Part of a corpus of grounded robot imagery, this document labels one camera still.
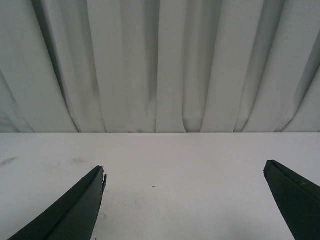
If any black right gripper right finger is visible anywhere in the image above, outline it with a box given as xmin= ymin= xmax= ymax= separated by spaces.
xmin=263 ymin=160 xmax=320 ymax=240

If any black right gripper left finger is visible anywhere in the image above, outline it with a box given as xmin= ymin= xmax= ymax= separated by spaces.
xmin=10 ymin=165 xmax=107 ymax=240

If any white pleated curtain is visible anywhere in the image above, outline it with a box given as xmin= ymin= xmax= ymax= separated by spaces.
xmin=0 ymin=0 xmax=320 ymax=133

